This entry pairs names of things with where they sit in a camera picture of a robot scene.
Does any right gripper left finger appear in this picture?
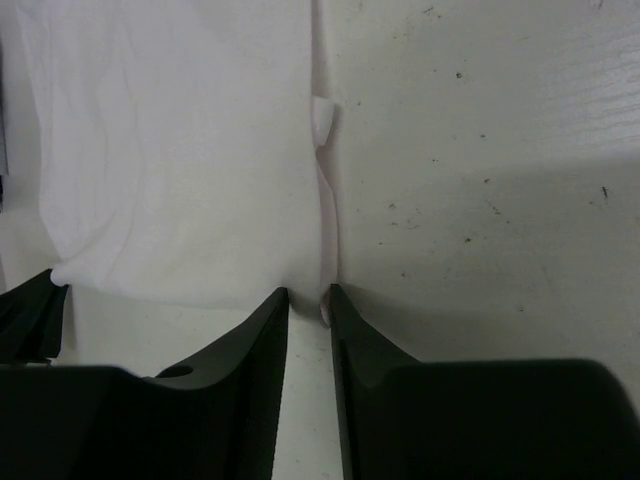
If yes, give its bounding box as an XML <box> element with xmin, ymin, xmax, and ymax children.
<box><xmin>1</xmin><ymin>288</ymin><xmax>289</xmax><ymax>479</ymax></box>

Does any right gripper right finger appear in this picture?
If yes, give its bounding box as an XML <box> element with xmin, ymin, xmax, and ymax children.
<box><xmin>329</xmin><ymin>285</ymin><xmax>639</xmax><ymax>479</ymax></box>

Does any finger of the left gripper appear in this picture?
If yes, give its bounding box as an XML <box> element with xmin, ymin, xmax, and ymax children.
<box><xmin>1</xmin><ymin>269</ymin><xmax>68</xmax><ymax>364</ymax></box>

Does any white tank top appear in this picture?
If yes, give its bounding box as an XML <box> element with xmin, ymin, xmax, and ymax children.
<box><xmin>15</xmin><ymin>1</ymin><xmax>337</xmax><ymax>316</ymax></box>

